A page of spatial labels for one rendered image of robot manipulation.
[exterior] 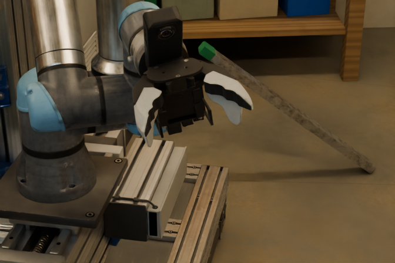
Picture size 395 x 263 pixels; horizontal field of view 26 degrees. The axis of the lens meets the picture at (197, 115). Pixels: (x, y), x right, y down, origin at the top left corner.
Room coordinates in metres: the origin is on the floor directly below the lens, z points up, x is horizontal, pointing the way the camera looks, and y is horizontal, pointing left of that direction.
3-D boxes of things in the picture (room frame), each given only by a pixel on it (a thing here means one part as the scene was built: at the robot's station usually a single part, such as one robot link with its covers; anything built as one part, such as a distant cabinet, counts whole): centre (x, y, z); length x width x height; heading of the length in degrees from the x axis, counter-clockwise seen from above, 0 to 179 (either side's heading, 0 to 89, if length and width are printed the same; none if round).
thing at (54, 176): (1.39, 0.27, 0.87); 0.15 x 0.15 x 0.10
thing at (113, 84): (1.16, 0.09, 1.11); 0.11 x 0.08 x 0.11; 105
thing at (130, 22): (1.17, 0.07, 1.21); 0.11 x 0.08 x 0.09; 15
